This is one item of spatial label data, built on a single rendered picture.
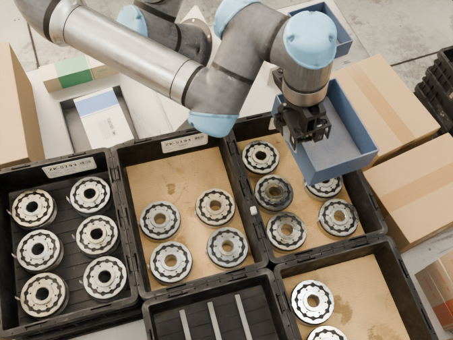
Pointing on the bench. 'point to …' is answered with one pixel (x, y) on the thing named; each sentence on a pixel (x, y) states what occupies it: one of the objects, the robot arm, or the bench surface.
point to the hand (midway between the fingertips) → (294, 135)
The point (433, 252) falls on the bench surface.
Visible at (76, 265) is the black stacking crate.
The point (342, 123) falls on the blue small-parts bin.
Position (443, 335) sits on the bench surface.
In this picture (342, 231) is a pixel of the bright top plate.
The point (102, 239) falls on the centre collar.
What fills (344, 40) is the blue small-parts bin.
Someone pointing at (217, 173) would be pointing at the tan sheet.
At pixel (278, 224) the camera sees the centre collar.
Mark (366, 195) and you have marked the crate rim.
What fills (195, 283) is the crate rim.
